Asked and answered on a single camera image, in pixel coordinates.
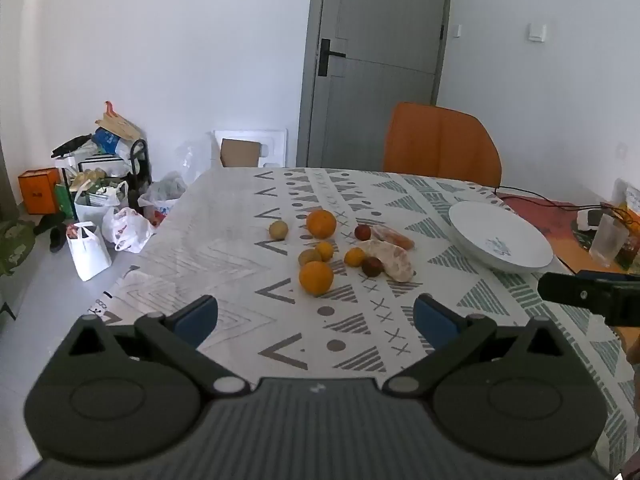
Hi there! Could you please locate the cardboard box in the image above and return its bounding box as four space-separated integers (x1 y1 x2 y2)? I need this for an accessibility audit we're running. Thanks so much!
220 138 262 168

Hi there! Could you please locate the white plate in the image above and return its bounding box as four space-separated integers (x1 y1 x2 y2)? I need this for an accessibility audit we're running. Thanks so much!
447 201 555 274

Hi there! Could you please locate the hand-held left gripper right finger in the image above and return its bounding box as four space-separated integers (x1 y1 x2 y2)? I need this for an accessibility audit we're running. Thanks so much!
382 294 568 400

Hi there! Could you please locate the round orange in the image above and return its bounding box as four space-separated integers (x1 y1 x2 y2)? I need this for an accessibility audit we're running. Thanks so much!
306 209 338 240
298 261 335 296

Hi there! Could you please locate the white box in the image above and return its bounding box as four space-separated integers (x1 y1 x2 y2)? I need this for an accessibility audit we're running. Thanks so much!
54 154 134 176

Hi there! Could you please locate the clear plastic bag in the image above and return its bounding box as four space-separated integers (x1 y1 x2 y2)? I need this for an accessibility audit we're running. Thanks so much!
177 142 221 184

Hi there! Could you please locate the black door handle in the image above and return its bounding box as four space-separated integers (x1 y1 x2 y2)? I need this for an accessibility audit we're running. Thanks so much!
318 38 347 78

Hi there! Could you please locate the blue white bag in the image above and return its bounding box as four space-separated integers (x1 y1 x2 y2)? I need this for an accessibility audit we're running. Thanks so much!
92 128 132 156

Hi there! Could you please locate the plain white bag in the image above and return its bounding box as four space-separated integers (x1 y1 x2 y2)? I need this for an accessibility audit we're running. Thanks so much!
66 221 113 282

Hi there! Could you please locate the white red printed plastic bag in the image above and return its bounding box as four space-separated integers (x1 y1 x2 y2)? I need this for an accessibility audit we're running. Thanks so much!
102 206 156 254

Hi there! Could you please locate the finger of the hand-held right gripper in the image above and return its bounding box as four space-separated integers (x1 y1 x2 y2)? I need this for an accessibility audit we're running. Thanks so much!
575 269 640 284
537 272 609 312

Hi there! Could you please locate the grey door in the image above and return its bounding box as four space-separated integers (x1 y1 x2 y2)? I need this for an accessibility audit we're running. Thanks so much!
295 0 454 169

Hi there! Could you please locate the snack packet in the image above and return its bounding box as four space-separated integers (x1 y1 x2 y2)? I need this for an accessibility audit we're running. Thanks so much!
612 178 640 271

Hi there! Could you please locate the orange chair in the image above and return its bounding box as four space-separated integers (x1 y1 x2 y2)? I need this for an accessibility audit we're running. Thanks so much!
382 102 503 189

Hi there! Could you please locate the clear plastic cup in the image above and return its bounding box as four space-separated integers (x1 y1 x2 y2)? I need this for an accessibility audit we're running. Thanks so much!
588 212 629 268

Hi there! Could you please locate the white power adapter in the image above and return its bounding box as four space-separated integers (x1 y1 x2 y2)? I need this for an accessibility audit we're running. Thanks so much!
577 208 609 231

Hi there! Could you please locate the black shoe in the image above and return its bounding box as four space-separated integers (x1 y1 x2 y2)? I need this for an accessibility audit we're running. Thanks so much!
49 223 71 254

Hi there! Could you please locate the plastic bag with grey contents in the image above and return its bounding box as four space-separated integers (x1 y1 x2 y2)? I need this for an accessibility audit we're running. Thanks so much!
138 171 189 226

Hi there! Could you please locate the white foam panel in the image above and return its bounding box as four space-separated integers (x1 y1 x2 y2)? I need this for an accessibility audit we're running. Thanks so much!
212 128 289 169

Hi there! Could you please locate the red orange printed mat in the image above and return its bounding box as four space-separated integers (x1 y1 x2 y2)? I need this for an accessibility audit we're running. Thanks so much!
494 191 640 346

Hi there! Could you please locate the patterned tablecloth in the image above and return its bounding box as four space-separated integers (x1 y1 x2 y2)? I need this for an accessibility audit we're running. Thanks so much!
82 166 640 476

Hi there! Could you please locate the black cable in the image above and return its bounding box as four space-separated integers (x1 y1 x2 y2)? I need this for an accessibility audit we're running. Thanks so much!
494 184 627 217

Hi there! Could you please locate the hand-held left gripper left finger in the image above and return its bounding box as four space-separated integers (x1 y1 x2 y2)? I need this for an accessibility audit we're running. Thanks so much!
66 295 252 401

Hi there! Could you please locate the large peeled citrus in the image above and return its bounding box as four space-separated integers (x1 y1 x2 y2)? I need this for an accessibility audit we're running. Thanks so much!
359 239 416 283

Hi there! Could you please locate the black flat item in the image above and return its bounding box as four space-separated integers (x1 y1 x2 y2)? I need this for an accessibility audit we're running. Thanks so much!
51 134 94 159

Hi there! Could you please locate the brown paper bag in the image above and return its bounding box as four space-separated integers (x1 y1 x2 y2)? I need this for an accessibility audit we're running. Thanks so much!
94 101 141 144

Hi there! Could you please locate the orange box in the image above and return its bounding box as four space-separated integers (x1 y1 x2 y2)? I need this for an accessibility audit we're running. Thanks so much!
18 168 61 215

